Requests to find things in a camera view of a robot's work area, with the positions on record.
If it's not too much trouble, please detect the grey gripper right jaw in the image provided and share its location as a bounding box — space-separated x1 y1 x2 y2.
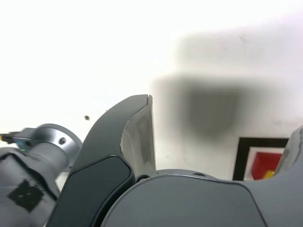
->
93 124 303 227

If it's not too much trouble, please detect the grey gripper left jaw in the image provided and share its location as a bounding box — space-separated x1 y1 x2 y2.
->
47 94 158 227

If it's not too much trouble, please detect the yellow cube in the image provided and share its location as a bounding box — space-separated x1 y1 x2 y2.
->
263 170 276 181

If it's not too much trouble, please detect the black tape square outline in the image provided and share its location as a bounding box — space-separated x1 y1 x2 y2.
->
233 136 291 182

